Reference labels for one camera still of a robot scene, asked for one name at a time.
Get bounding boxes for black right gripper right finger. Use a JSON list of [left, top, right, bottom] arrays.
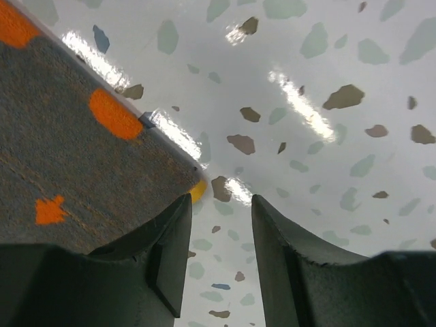
[[251, 195, 435, 326]]

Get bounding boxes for orange patterned towel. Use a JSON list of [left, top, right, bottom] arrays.
[[1, 1, 201, 253]]

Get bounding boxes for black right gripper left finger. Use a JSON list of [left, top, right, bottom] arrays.
[[1, 195, 192, 326]]

